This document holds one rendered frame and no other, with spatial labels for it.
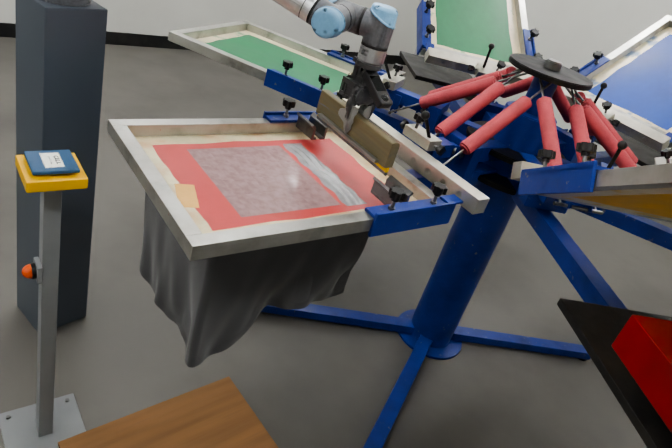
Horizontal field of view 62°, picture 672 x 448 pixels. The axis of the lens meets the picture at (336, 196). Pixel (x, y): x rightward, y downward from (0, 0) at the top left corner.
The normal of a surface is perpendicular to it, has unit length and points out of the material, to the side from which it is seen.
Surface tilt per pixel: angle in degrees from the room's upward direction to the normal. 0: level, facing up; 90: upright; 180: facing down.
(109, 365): 0
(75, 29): 90
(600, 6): 90
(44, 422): 90
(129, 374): 0
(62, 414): 0
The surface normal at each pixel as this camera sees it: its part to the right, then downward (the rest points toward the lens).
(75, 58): 0.73, 0.49
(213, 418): 0.26, -0.84
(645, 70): -0.20, -0.67
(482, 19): 0.26, -0.45
